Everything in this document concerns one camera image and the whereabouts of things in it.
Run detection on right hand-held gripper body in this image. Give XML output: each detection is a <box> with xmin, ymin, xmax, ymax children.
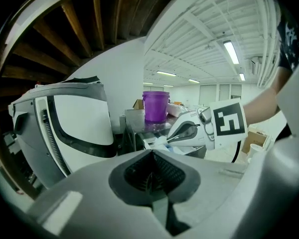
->
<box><xmin>196</xmin><ymin>98</ymin><xmax>249</xmax><ymax>151</ymax></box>

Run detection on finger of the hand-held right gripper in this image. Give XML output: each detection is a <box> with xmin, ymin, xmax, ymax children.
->
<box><xmin>166</xmin><ymin>127</ymin><xmax>205</xmax><ymax>148</ymax></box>
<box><xmin>167</xmin><ymin>114</ymin><xmax>199</xmax><ymax>140</ymax></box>

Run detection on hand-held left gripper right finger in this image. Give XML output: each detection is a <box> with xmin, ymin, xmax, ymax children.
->
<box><xmin>151</xmin><ymin>149</ymin><xmax>250</xmax><ymax>236</ymax></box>

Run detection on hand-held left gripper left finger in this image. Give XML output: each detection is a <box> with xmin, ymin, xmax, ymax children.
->
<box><xmin>27</xmin><ymin>149</ymin><xmax>170</xmax><ymax>236</ymax></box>

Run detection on person's right forearm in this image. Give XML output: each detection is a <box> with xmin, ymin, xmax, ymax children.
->
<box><xmin>242</xmin><ymin>85</ymin><xmax>283</xmax><ymax>127</ymax></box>

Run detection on purple plastic bucket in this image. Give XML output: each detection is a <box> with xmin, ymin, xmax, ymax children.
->
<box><xmin>142</xmin><ymin>91</ymin><xmax>171</xmax><ymax>123</ymax></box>

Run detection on open cardboard box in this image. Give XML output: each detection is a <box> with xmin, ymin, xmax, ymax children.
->
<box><xmin>241</xmin><ymin>130</ymin><xmax>272</xmax><ymax>154</ymax></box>

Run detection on white cup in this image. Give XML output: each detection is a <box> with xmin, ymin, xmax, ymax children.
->
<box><xmin>247</xmin><ymin>143</ymin><xmax>265</xmax><ymax>163</ymax></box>

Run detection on brown cardboard box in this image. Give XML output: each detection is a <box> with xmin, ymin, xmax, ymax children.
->
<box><xmin>132</xmin><ymin>99</ymin><xmax>146</xmax><ymax>111</ymax></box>

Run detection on white air conditioner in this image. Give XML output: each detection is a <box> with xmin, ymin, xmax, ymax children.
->
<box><xmin>250</xmin><ymin>55</ymin><xmax>263</xmax><ymax>75</ymax></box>

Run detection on white and grey device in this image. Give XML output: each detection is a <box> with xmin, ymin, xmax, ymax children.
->
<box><xmin>7</xmin><ymin>75</ymin><xmax>116</xmax><ymax>190</ymax></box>

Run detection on person's dark printed shirt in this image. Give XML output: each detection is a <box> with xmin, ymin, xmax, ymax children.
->
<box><xmin>276</xmin><ymin>0</ymin><xmax>299</xmax><ymax>72</ymax></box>

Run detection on wooden staircase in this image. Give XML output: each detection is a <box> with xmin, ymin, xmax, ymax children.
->
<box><xmin>0</xmin><ymin>0</ymin><xmax>181</xmax><ymax>201</ymax></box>

